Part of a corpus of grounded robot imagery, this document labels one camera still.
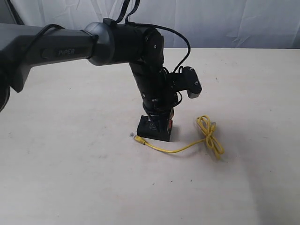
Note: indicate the black rectangular adapter box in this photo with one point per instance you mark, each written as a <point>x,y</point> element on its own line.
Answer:
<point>147,129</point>

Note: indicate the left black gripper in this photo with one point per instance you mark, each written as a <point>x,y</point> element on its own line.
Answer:
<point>159,97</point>

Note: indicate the white backdrop curtain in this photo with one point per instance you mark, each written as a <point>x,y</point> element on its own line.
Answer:
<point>205,23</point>

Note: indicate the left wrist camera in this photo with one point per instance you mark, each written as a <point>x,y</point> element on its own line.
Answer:
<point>190,82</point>

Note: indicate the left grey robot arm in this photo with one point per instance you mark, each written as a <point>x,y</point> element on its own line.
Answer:
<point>101,43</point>

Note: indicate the dark pole behind curtain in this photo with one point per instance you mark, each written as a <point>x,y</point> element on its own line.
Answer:
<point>17,19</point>

